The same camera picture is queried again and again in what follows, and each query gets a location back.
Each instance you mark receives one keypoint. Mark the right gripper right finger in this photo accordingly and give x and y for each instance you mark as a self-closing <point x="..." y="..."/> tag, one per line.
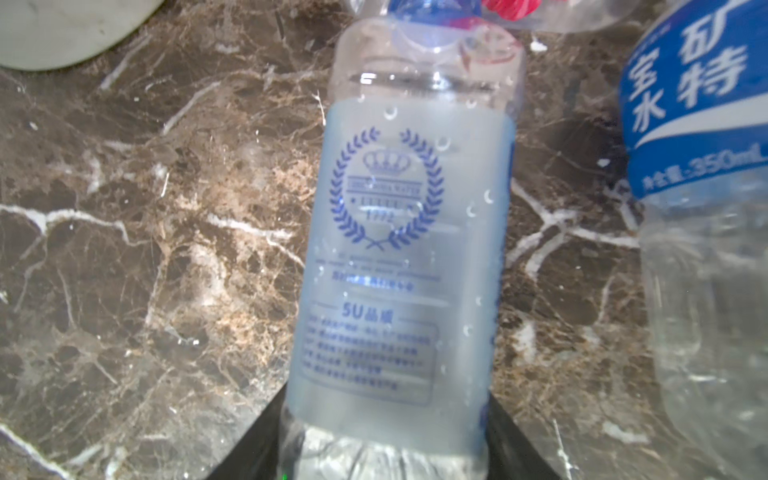
<point x="511" y="455"/>

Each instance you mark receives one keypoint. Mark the blue label bottle white cap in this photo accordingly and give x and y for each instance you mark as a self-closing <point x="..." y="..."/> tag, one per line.
<point x="693" y="98"/>

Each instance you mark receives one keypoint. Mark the white plastic waste bin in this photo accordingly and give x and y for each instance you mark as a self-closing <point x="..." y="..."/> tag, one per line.
<point x="41" y="35"/>

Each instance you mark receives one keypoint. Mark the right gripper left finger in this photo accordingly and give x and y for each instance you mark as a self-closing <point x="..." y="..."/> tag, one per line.
<point x="255" y="456"/>

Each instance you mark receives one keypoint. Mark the soda water bottle blue cap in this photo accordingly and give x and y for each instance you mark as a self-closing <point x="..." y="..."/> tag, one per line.
<point x="392" y="358"/>

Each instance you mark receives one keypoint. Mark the Fiji bottle blue cap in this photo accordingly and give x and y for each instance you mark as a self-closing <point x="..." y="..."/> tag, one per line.
<point x="570" y="16"/>

